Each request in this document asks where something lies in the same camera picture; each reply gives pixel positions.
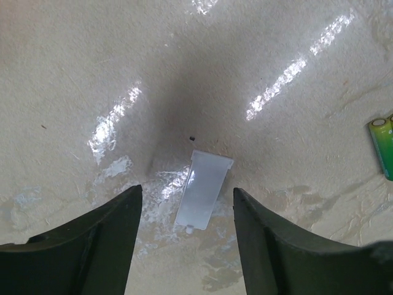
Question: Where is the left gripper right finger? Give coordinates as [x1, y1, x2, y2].
[233, 188, 392, 294]

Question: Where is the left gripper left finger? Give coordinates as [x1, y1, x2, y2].
[1, 185, 142, 294]

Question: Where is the white battery cover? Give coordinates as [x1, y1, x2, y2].
[175, 150, 234, 234]

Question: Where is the green battery left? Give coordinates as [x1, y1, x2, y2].
[368, 118, 392, 181]

